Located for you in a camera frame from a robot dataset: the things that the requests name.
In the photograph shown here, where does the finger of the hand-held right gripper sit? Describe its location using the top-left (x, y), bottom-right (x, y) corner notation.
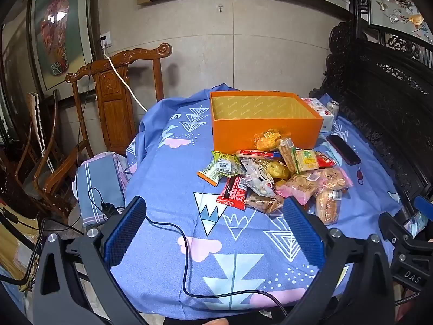
top-left (413, 196), bottom-right (433, 215)
top-left (378, 212), bottom-right (408, 244)

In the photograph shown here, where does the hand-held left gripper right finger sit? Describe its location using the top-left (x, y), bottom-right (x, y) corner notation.
top-left (281, 196), bottom-right (396, 325)

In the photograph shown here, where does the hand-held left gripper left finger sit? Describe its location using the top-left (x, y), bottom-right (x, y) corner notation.
top-left (32, 196), bottom-right (149, 325)

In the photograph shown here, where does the brown bun packet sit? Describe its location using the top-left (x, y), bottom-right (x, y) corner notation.
top-left (313, 190), bottom-right (342, 226)

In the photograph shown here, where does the pink rice cracker packet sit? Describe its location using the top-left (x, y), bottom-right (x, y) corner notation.
top-left (318, 167), bottom-right (354, 193)
top-left (275, 173), bottom-right (322, 207)

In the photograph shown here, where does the brown cake packet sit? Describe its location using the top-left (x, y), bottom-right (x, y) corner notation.
top-left (244, 193), bottom-right (285, 215)

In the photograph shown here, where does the plain yellow snack packet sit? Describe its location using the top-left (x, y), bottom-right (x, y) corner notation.
top-left (267, 161), bottom-right (291, 181)

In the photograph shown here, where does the clear white snack packet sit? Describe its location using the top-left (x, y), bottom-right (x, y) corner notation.
top-left (244, 160), bottom-right (277, 197)

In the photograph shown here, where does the short rice cracker packet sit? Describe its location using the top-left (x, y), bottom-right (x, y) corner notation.
top-left (294, 148), bottom-right (320, 173)

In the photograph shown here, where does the red chip bag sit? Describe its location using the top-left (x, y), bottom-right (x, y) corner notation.
top-left (314, 152), bottom-right (337, 169)

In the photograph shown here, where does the long rice cracker packet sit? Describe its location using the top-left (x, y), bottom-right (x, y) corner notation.
top-left (277, 137), bottom-right (298, 173)

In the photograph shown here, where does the red black snack packet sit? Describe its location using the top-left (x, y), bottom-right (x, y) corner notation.
top-left (216, 175), bottom-right (249, 212)

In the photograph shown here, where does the red sausage stick packet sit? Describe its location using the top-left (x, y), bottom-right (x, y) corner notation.
top-left (237, 149), bottom-right (283, 160)

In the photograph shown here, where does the yellow cake packet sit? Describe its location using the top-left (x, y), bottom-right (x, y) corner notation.
top-left (254, 129), bottom-right (283, 152)

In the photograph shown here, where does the green white snack packet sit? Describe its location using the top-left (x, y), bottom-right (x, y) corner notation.
top-left (197, 162), bottom-right (231, 187)
top-left (211, 151), bottom-right (246, 177)

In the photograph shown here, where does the orange cardboard box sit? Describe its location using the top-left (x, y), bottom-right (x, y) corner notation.
top-left (210, 90), bottom-right (324, 153)

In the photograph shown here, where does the folded blue checked cloth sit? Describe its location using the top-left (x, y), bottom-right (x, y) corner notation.
top-left (73, 157), bottom-right (126, 229)

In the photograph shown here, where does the blue printed tablecloth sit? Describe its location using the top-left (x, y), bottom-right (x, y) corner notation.
top-left (110, 83), bottom-right (406, 312)

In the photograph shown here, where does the dark red smartphone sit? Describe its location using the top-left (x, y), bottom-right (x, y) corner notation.
top-left (326, 135), bottom-right (362, 166)

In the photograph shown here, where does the wooden armchair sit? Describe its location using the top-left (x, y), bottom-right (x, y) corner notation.
top-left (0, 90), bottom-right (95, 220)

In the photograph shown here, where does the dark carved wooden bench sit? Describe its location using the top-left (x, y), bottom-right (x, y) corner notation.
top-left (309, 0), bottom-right (433, 210)

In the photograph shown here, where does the floral tissue pack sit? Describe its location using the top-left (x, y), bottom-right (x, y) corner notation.
top-left (300, 97), bottom-right (335, 132)

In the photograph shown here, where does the carved wooden chair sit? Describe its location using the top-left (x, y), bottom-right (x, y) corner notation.
top-left (65, 43), bottom-right (173, 158)

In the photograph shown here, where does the red floral framed painting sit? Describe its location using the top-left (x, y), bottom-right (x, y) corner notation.
top-left (27, 0), bottom-right (102, 100)

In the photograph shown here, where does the black cable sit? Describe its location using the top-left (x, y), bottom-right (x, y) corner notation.
top-left (88, 187), bottom-right (290, 317)

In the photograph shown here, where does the white cable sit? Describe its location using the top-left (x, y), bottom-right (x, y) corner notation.
top-left (101, 42), bottom-right (148, 113)

